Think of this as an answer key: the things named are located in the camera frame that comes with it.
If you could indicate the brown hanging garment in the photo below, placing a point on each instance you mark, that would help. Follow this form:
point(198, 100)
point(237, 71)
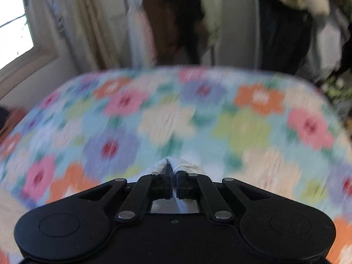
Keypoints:
point(173, 19)

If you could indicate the white cloth garment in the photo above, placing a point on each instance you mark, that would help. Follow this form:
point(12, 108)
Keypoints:
point(180, 167)

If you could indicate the beige curtain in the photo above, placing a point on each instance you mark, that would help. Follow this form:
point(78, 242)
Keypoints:
point(82, 22)

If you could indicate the white hanging garment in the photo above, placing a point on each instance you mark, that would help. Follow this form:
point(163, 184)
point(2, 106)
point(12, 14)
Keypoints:
point(326, 46)

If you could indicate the dark hanging trousers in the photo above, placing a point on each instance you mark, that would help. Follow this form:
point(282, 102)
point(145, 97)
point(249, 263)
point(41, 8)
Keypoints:
point(283, 33)

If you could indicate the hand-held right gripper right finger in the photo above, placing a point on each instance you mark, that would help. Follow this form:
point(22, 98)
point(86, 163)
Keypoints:
point(179, 183)

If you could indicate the window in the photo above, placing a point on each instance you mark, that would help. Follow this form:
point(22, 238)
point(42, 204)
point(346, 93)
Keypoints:
point(12, 24)

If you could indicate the floral patterned bed blanket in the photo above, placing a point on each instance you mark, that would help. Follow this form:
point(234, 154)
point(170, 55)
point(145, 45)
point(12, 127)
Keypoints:
point(176, 126)

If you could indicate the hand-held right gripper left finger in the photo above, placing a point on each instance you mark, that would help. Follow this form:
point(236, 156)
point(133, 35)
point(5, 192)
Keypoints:
point(167, 183)

